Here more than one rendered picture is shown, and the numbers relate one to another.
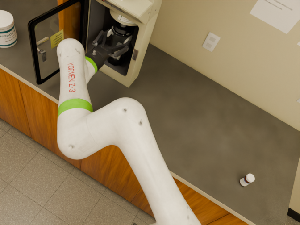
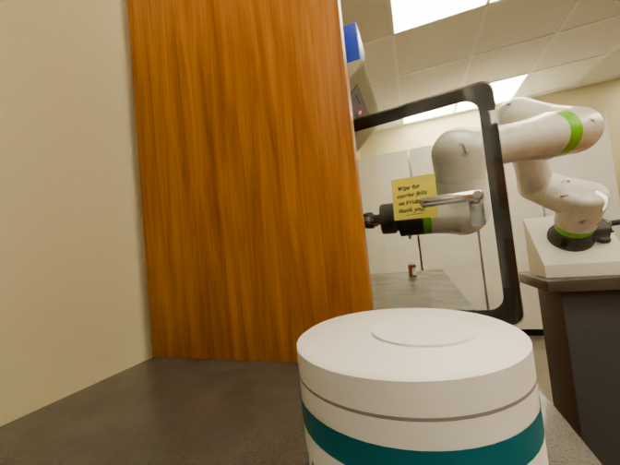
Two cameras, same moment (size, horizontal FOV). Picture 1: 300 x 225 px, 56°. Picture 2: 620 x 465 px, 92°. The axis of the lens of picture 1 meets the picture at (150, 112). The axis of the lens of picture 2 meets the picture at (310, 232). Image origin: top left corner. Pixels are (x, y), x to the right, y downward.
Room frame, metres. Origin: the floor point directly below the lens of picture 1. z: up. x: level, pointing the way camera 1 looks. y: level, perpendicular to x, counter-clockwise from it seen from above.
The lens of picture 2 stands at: (0.93, 1.09, 1.14)
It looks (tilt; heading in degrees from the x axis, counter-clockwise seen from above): 3 degrees up; 281
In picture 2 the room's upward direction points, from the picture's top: 6 degrees counter-clockwise
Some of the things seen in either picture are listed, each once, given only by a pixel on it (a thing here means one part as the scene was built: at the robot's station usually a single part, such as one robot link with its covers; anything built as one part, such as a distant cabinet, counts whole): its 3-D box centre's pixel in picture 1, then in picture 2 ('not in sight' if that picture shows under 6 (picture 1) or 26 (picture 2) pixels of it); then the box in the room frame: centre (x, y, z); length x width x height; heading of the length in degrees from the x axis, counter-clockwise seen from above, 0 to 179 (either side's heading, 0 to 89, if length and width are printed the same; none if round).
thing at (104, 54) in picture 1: (102, 52); not in sight; (0.90, 0.32, 1.20); 0.09 x 0.08 x 0.07; 170
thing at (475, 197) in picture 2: not in sight; (452, 199); (0.79, 0.57, 1.20); 0.10 x 0.05 x 0.03; 164
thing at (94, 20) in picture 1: (122, 28); not in sight; (1.12, 0.31, 1.19); 0.26 x 0.24 x 0.35; 82
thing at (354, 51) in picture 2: not in sight; (340, 62); (0.95, 0.43, 1.55); 0.10 x 0.10 x 0.09; 82
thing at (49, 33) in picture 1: (59, 42); (410, 213); (0.85, 0.52, 1.19); 0.30 x 0.01 x 0.40; 164
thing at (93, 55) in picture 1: (93, 60); not in sight; (0.83, 0.34, 1.20); 0.09 x 0.06 x 0.12; 80
